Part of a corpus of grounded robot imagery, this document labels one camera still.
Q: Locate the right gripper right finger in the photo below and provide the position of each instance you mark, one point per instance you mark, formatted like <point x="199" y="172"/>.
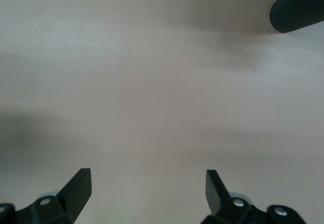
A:
<point x="217" y="196"/>

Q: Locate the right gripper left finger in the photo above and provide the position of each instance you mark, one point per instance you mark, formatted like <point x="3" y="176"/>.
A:
<point x="76" y="191"/>

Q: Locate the black ribbed foam cylinder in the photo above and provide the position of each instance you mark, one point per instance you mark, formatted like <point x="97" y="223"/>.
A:
<point x="298" y="9"/>

